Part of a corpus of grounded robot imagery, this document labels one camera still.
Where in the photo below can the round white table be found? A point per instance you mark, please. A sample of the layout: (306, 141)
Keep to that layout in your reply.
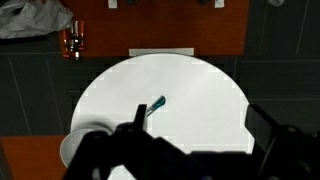
(199, 134)

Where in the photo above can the teal marker pen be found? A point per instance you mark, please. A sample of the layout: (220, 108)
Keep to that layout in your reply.
(156, 105)

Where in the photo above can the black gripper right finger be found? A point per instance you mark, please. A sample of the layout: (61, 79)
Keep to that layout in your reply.
(261, 126)

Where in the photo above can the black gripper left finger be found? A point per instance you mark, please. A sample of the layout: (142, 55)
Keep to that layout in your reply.
(140, 120)

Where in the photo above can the white crumpled plastic bag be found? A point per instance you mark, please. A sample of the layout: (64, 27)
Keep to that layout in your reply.
(30, 18)

